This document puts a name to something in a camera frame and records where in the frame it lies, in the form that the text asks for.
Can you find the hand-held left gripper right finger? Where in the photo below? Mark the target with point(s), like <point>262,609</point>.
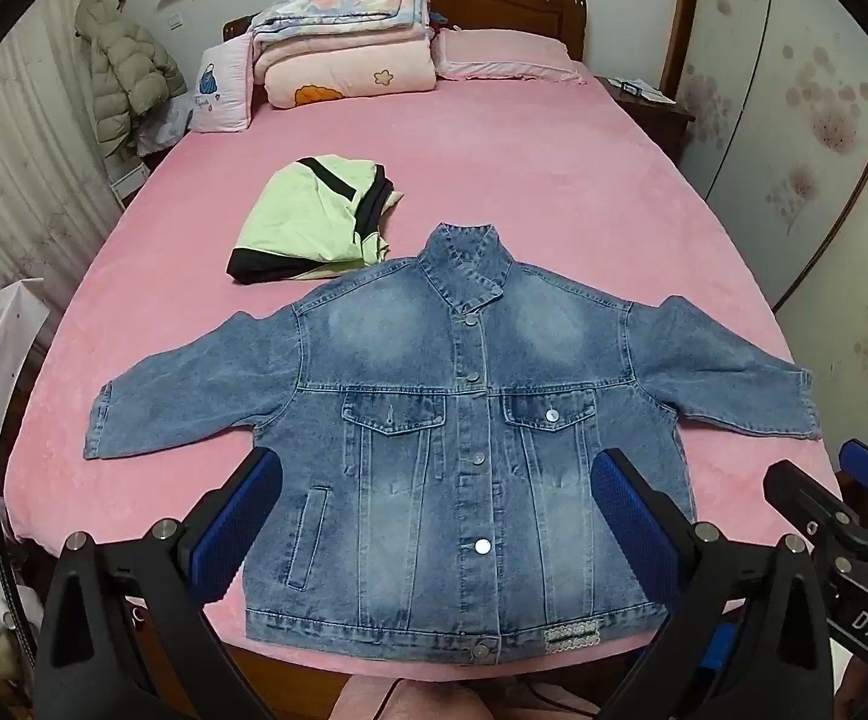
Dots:
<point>633,525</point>

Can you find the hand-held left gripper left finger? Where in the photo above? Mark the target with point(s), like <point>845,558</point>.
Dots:
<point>235,525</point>

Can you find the blue denim jacket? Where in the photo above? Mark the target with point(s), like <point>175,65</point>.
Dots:
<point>404,502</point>

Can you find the person's pink clothing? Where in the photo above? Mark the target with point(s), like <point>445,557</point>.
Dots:
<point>404,701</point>

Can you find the green and black folded garment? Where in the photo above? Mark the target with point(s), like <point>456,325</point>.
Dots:
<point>299,217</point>

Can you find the floral wardrobe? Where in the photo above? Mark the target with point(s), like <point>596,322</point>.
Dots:
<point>802,127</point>

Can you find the pink bed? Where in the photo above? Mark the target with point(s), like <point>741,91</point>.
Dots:
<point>539,180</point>

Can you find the white rack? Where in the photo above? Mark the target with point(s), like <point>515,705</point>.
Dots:
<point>128,180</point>

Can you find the wooden nightstand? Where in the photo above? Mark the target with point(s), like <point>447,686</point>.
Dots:
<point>659,127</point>

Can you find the white plastic bag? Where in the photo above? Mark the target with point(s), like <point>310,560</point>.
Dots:
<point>168,124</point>

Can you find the white curtain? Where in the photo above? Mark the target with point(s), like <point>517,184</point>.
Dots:
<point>21,165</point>

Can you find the papers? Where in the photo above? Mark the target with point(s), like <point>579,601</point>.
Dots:
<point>640,90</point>

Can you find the white cushion with blue print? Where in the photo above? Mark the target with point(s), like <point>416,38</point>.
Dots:
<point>220,86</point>

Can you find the green puffer jacket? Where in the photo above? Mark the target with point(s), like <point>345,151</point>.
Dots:
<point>122,67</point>

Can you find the pink pillow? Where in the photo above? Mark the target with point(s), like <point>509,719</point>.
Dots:
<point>501,52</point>

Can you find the wooden headboard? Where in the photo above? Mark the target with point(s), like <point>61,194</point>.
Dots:
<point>494,7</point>

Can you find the floral folded quilt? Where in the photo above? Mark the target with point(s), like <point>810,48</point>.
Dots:
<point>344,0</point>

